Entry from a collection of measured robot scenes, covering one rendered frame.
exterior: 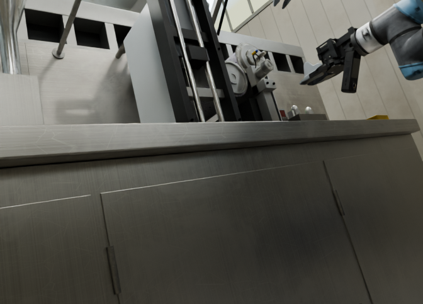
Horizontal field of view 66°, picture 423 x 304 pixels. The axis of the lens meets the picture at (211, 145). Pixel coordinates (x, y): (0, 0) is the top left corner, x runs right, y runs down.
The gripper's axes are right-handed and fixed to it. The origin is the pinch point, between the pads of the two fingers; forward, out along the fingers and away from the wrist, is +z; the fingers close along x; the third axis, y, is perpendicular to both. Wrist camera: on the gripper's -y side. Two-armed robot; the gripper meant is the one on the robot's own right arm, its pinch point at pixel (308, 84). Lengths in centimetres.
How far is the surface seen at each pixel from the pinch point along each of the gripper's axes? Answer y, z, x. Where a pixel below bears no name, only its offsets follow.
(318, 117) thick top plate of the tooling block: -7.4, 9.5, -14.9
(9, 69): 11, 22, 79
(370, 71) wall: 74, 81, -248
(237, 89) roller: 4.2, 13.6, 17.3
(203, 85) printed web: 9.4, 21.1, 24.5
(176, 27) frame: 13.5, 1.2, 44.7
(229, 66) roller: 12.7, 13.6, 17.9
